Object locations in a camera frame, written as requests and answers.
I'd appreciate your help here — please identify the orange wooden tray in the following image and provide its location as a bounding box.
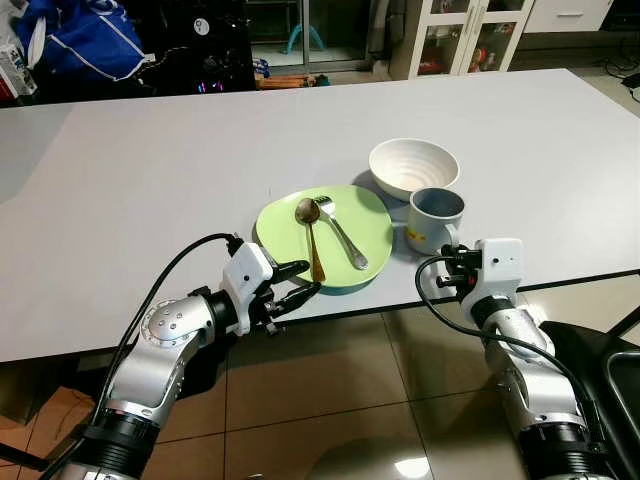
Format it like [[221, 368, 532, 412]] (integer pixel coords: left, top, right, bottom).
[[255, 70, 331, 91]]

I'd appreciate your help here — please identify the pale blue mug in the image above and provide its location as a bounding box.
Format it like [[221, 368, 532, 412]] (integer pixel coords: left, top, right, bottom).
[[405, 186, 467, 256]]

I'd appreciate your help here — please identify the bronze metal spoon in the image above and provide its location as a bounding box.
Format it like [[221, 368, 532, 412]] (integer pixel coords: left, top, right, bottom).
[[294, 197, 327, 285]]

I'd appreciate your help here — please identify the silver metal fork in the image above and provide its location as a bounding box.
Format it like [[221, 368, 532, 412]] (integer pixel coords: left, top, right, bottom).
[[315, 195, 370, 272]]

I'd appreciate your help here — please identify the teal plastic stool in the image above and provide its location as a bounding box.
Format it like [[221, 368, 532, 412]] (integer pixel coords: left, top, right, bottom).
[[285, 22, 326, 56]]

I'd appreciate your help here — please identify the white ribbed ceramic bowl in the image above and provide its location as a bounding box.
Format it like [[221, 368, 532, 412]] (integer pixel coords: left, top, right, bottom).
[[368, 137, 462, 203]]

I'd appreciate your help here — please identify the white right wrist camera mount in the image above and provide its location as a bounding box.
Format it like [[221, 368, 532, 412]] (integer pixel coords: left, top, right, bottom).
[[478, 238, 524, 301]]

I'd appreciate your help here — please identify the white drawer unit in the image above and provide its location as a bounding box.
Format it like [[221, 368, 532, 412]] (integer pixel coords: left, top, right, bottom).
[[522, 0, 614, 34]]

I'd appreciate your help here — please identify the white glass door cabinet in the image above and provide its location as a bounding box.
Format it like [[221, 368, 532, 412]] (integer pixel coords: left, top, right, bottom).
[[390, 0, 531, 81]]

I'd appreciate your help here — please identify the black chair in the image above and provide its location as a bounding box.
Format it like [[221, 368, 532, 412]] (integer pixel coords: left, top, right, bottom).
[[545, 320, 640, 480]]

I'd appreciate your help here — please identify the blue bag with white stripes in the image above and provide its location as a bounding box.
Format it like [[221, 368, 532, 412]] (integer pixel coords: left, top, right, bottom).
[[15, 0, 151, 86]]

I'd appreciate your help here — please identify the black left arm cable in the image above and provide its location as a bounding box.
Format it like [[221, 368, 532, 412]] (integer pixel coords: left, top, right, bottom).
[[95, 233, 246, 431]]

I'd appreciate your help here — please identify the black computer case with lights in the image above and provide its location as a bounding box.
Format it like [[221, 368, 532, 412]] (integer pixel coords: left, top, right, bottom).
[[150, 0, 256, 96]]

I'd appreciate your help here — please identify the red and white carton box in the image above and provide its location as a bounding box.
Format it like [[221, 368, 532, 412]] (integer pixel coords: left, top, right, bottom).
[[0, 40, 39, 101]]

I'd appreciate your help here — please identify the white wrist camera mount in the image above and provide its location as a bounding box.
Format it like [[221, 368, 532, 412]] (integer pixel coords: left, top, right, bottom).
[[222, 243, 276, 323], [478, 238, 524, 301]]

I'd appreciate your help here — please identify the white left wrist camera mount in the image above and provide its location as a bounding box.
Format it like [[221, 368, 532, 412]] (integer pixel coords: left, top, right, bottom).
[[222, 243, 276, 323]]

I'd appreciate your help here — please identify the light green round plate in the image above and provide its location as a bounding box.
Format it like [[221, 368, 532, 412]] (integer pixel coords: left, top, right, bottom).
[[255, 184, 394, 291]]

